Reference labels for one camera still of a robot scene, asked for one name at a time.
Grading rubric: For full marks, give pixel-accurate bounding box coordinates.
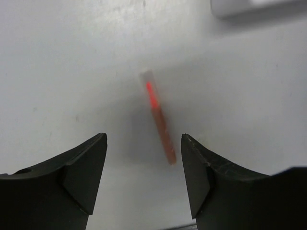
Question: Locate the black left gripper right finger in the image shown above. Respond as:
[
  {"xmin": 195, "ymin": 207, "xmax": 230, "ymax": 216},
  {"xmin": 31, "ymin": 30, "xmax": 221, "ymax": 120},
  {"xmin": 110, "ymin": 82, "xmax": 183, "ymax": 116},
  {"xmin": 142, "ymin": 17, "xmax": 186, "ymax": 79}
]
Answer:
[{"xmin": 181, "ymin": 134, "xmax": 307, "ymax": 230}]

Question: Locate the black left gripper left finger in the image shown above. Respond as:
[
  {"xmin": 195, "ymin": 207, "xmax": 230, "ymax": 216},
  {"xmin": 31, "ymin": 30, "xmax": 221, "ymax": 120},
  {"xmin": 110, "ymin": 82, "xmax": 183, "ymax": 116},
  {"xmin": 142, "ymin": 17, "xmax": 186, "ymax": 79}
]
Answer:
[{"xmin": 0, "ymin": 133, "xmax": 107, "ymax": 230}]

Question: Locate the orange pink pen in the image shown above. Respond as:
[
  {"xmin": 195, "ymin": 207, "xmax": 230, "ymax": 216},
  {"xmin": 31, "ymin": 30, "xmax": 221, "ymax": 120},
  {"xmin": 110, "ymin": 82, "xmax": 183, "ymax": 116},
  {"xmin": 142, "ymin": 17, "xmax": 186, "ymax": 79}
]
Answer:
[{"xmin": 140, "ymin": 69, "xmax": 177, "ymax": 165}]

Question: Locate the white left organizer tray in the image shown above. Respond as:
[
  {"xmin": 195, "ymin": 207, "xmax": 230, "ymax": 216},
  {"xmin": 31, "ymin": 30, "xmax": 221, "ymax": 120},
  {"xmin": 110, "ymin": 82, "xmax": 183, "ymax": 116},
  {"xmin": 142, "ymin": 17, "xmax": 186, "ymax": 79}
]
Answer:
[{"xmin": 210, "ymin": 0, "xmax": 304, "ymax": 18}]

